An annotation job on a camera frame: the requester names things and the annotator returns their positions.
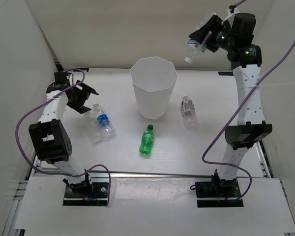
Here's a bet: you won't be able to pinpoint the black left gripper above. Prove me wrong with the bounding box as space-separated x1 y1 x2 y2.
67 80 97 114

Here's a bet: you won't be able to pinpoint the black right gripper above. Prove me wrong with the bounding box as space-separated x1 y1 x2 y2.
189 15 236 54

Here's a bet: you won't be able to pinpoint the clear unlabelled plastic bottle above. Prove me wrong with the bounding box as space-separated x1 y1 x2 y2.
84 111 102 145

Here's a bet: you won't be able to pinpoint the white octagonal plastic bin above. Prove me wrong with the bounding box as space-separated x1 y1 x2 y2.
130 57 177 120

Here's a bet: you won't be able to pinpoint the clear bottle white barcode label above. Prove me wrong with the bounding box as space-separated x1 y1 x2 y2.
180 96 198 129

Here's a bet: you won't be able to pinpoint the clear bottle green blue label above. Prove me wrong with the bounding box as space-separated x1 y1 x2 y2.
184 14 212 64

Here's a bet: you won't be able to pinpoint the white foam board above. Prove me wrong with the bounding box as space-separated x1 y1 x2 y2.
15 177 295 236

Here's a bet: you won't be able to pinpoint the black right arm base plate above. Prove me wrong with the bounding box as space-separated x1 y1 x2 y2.
190 178 244 208

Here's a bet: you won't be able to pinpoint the white zip tie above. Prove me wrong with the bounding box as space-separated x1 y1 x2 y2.
221 5 239 24

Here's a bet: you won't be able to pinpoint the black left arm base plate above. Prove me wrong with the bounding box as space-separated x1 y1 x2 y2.
62 177 111 207

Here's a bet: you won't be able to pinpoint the green plastic soda bottle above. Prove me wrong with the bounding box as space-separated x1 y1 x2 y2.
139 124 155 158

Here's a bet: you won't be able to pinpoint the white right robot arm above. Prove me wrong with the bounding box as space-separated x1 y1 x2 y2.
204 13 272 197

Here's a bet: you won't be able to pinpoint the aluminium table edge rail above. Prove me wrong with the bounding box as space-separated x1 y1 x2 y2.
34 171 266 178

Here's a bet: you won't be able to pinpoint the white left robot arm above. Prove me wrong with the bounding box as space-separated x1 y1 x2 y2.
29 70 114 197

